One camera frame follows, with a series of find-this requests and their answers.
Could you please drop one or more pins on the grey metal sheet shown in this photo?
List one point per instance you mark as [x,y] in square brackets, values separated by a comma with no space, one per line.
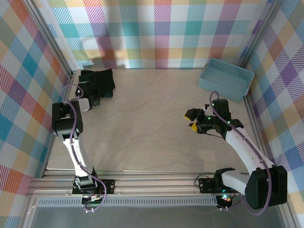
[154,218]

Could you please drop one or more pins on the long aluminium base rail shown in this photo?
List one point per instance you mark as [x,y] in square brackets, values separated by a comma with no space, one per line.
[154,186]

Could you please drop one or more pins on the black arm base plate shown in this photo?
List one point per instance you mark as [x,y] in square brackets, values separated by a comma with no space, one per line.
[206,185]
[111,185]

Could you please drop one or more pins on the black t-shirt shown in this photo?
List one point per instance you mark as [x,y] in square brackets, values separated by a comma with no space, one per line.
[104,80]

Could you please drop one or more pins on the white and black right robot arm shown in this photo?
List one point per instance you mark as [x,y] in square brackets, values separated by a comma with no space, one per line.
[244,147]

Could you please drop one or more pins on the light blue perforated plastic basket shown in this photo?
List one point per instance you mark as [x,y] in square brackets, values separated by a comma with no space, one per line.
[223,79]

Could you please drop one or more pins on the aluminium corner post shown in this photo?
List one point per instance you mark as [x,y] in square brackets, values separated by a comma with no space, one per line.
[51,35]
[257,35]

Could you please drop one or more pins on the aluminium side rail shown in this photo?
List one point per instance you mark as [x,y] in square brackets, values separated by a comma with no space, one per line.
[67,95]
[257,133]

